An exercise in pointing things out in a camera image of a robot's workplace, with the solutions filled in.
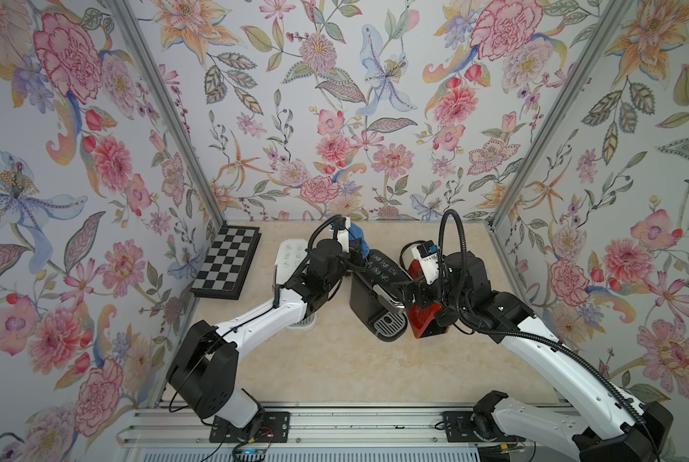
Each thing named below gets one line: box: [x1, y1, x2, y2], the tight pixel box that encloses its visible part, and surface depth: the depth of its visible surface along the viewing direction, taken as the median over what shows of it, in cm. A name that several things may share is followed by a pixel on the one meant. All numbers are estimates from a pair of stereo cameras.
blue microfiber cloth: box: [348, 222, 371, 259], surface depth 81 cm
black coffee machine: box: [349, 249, 413, 342], surface depth 82 cm
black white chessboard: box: [190, 225, 262, 301], surface depth 106 cm
